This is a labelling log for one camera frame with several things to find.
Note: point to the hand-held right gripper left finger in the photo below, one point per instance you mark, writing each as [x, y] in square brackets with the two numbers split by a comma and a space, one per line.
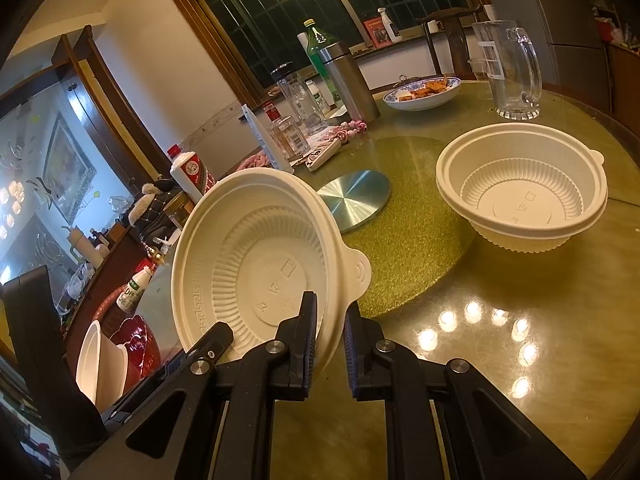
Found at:
[300, 350]

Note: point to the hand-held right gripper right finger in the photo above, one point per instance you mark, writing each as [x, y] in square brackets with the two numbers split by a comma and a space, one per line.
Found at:
[357, 355]

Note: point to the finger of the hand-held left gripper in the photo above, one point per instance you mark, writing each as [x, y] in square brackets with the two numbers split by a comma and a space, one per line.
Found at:
[40, 340]

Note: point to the smooth white bowl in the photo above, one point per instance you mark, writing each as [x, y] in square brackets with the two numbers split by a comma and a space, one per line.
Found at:
[92, 360]

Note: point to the large red scalloped plate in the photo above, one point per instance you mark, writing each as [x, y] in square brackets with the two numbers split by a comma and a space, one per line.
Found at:
[140, 345]

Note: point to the cream ribbed plastic bowl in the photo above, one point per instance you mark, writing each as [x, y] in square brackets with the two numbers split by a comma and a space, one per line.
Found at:
[520, 200]
[525, 242]
[250, 260]

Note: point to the white thermos mug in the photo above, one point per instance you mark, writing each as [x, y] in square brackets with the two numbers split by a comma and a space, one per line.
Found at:
[85, 250]

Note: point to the white milk bottle green label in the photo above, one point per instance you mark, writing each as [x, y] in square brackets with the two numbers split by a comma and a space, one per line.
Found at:
[131, 295]

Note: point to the green glitter round mat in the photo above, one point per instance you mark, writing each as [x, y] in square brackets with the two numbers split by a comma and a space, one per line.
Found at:
[415, 240]

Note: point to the glass turntable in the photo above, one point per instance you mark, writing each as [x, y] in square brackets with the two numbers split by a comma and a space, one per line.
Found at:
[500, 360]

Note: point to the golden ornament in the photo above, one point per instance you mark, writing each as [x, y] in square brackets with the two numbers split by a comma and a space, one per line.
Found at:
[159, 255]

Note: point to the round metal disc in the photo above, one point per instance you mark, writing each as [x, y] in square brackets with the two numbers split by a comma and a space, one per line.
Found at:
[355, 200]

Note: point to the black fur-trimmed jacket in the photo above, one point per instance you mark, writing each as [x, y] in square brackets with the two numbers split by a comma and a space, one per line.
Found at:
[160, 205]

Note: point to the white patterned key holder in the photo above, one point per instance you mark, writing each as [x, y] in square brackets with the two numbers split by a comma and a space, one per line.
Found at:
[325, 152]

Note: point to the white liquor bottle red label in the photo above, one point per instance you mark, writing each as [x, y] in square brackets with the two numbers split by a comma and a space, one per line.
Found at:
[192, 172]

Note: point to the clear liquor bottle red cap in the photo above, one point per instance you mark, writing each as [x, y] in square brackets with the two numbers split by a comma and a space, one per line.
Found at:
[285, 135]

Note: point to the small white bottle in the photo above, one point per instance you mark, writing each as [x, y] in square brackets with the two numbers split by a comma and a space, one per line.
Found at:
[315, 96]

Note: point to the clear glass jar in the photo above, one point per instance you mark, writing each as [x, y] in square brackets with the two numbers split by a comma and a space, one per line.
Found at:
[295, 95]

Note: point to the blue patterned food dish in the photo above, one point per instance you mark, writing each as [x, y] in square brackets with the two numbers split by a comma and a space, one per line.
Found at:
[425, 101]

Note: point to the stainless steel thermos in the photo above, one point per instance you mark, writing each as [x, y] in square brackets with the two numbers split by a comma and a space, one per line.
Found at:
[350, 85]

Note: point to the white paper roll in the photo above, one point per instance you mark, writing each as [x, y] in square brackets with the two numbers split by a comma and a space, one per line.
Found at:
[301, 42]

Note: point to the green plastic bottle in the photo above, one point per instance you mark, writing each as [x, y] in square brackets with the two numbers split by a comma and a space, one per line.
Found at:
[317, 42]

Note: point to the clear glass pitcher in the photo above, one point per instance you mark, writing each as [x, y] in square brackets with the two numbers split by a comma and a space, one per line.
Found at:
[505, 80]

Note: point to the red gift box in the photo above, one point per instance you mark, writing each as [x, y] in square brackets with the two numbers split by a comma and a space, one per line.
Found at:
[375, 34]

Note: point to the wooden framed window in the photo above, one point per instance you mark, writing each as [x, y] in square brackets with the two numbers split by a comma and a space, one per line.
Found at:
[280, 25]

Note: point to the dark wooden chair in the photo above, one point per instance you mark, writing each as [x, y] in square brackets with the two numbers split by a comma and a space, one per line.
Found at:
[452, 35]

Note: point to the framed wall painting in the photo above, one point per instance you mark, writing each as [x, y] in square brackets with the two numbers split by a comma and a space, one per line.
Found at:
[67, 160]

